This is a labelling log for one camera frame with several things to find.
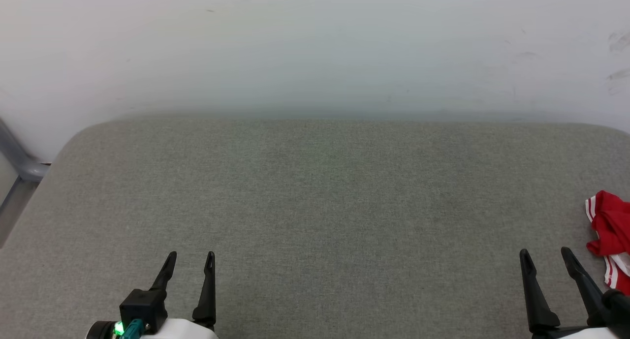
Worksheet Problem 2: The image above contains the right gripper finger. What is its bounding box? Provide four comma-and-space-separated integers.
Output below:
561, 247, 610, 328
519, 249, 562, 336

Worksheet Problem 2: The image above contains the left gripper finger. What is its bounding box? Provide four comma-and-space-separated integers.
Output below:
192, 251, 217, 331
150, 251, 178, 293

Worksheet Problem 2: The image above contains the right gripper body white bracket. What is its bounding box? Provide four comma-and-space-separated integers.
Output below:
532, 326, 623, 339

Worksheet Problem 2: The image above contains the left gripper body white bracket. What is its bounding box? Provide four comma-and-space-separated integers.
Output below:
86, 318, 220, 339

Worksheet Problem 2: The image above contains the red basketball jersey white trim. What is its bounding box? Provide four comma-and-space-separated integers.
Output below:
585, 190, 630, 296

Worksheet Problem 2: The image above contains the grey fabric sofa seat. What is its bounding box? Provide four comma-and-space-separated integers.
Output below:
0, 115, 630, 339

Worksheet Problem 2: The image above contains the left teal cable connector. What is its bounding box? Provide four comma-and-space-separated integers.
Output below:
120, 319, 148, 339

